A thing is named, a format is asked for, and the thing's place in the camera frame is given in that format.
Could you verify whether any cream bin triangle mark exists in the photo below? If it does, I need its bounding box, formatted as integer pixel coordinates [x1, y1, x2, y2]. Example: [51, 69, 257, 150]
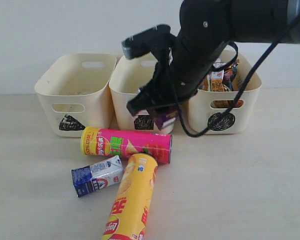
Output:
[34, 53, 117, 138]

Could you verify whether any cream bin circle mark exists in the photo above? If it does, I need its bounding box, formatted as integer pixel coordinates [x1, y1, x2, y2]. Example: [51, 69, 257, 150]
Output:
[185, 54, 262, 135]

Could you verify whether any cream bin square mark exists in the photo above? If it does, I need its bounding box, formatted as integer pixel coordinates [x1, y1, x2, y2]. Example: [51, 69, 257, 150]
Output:
[108, 52, 182, 136]

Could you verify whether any yellow Lay's chip can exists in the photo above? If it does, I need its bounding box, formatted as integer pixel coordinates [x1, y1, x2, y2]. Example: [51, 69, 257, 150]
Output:
[102, 153, 158, 240]

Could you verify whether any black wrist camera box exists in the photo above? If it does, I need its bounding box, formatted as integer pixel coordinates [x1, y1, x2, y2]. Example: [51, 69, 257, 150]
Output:
[121, 24, 177, 60]

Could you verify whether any orange noodle packet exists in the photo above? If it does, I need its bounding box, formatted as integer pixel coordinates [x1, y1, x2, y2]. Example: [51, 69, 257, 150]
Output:
[198, 58, 244, 109]

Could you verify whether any purple drink carton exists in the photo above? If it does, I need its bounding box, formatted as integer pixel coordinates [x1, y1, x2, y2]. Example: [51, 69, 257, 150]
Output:
[153, 105, 179, 130]

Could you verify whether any blue white milk carton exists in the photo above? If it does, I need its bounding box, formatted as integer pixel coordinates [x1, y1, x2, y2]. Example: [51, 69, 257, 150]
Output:
[71, 155, 124, 198]

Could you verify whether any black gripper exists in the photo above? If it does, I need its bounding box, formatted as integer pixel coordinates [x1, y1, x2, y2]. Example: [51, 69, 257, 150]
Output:
[126, 32, 225, 130]

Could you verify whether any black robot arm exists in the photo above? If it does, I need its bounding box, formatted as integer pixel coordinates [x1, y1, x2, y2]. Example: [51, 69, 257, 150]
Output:
[121, 0, 300, 117]

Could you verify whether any pink Lay's chip can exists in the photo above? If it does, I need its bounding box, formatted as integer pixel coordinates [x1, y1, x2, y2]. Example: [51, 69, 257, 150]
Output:
[80, 126, 173, 164]

